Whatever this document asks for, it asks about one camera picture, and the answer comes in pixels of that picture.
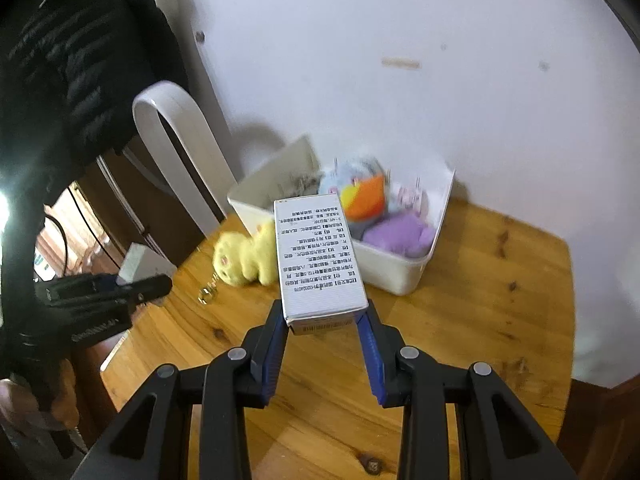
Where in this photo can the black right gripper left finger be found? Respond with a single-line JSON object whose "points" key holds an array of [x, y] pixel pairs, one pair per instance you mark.
{"points": [[149, 438]]}

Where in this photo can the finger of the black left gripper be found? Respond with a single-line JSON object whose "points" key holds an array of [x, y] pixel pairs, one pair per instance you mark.
{"points": [[82, 310]]}

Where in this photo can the small white box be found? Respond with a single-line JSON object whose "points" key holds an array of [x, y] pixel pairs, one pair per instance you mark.
{"points": [[147, 273]]}

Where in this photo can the wooden side table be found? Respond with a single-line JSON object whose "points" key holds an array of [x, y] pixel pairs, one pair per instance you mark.
{"points": [[496, 290]]}

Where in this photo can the light blue plush toy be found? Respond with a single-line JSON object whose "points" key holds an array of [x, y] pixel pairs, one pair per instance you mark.
{"points": [[360, 185]]}

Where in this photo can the white printed cardboard box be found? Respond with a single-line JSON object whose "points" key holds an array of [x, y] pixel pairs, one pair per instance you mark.
{"points": [[320, 283]]}

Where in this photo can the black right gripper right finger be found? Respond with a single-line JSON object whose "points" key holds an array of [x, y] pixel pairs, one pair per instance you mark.
{"points": [[498, 438]]}

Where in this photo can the black padded jacket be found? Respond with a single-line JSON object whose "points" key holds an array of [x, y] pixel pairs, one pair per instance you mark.
{"points": [[71, 79]]}

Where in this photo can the white plastic storage bin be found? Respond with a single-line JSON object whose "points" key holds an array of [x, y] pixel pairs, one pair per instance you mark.
{"points": [[252, 200]]}

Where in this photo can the yellow plush toy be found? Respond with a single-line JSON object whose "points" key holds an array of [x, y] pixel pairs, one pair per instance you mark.
{"points": [[239, 259]]}

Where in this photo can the purple plush toy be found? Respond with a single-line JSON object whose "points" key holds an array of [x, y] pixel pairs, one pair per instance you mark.
{"points": [[403, 234]]}

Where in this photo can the tape strip on wall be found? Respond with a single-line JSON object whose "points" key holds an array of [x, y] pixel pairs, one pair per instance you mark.
{"points": [[401, 63]]}

